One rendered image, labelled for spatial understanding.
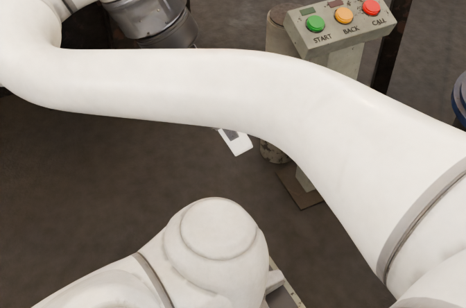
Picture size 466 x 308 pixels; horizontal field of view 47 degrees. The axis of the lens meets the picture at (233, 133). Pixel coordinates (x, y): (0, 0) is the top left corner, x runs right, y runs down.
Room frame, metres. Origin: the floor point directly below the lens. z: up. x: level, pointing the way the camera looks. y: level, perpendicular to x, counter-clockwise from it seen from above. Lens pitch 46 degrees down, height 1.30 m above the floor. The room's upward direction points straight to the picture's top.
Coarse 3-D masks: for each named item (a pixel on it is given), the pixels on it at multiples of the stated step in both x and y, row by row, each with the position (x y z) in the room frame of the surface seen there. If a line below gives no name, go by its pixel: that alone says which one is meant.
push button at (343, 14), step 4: (340, 8) 1.04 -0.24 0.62; (344, 8) 1.04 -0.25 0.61; (336, 12) 1.03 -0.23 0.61; (340, 12) 1.03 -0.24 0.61; (344, 12) 1.03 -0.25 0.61; (348, 12) 1.03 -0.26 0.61; (336, 16) 1.02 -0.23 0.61; (340, 16) 1.02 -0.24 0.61; (344, 16) 1.02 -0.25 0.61; (348, 16) 1.02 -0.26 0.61; (352, 16) 1.03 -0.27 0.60; (340, 20) 1.01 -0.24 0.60; (344, 20) 1.01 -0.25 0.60; (348, 20) 1.01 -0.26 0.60
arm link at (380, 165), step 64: (0, 0) 0.43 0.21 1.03; (0, 64) 0.37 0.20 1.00; (64, 64) 0.34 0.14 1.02; (128, 64) 0.32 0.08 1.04; (192, 64) 0.30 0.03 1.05; (256, 64) 0.29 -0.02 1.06; (256, 128) 0.26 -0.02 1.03; (320, 128) 0.22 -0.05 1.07; (384, 128) 0.21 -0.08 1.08; (448, 128) 0.20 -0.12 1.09; (320, 192) 0.20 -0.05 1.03; (384, 192) 0.17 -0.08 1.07; (384, 256) 0.15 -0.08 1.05
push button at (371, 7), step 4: (368, 0) 1.07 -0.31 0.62; (372, 0) 1.08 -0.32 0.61; (364, 4) 1.06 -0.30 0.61; (368, 4) 1.06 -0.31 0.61; (372, 4) 1.06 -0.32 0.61; (376, 4) 1.07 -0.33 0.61; (364, 8) 1.05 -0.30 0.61; (368, 8) 1.05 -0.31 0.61; (372, 8) 1.05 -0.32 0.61; (376, 8) 1.05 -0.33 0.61; (368, 12) 1.04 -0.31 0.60; (372, 12) 1.04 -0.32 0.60; (376, 12) 1.05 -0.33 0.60
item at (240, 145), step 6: (222, 132) 0.52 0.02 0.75; (240, 132) 0.53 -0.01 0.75; (240, 138) 0.52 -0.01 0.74; (246, 138) 0.53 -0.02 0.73; (228, 144) 0.52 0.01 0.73; (234, 144) 0.52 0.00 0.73; (240, 144) 0.52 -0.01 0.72; (246, 144) 0.52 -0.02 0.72; (234, 150) 0.52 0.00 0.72; (240, 150) 0.52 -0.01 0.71; (246, 150) 0.52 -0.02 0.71
